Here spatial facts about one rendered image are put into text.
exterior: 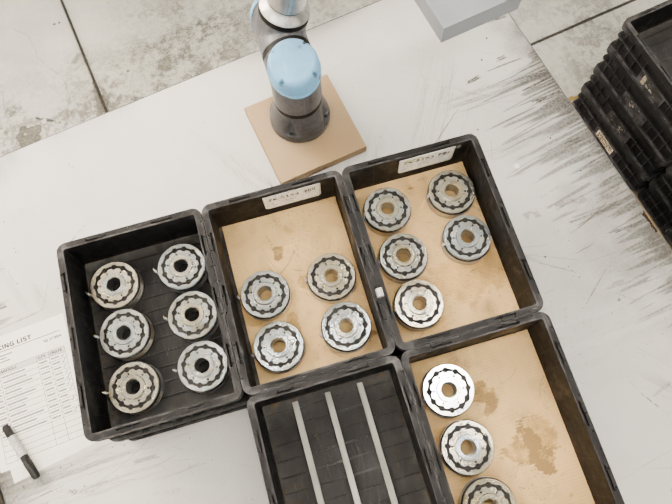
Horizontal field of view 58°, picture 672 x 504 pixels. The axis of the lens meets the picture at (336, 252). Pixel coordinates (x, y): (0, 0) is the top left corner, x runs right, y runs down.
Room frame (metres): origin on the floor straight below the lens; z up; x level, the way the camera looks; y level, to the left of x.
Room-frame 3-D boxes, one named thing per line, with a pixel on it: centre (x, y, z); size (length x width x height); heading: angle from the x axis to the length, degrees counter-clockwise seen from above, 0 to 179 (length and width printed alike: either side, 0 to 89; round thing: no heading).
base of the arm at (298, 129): (0.80, 0.07, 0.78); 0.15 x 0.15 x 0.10
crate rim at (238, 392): (0.26, 0.38, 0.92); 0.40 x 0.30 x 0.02; 12
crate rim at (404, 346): (0.39, -0.21, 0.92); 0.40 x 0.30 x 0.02; 12
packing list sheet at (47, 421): (0.15, 0.70, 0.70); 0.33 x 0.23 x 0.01; 22
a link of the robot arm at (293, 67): (0.81, 0.07, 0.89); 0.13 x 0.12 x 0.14; 13
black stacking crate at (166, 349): (0.26, 0.38, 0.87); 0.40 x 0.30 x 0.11; 12
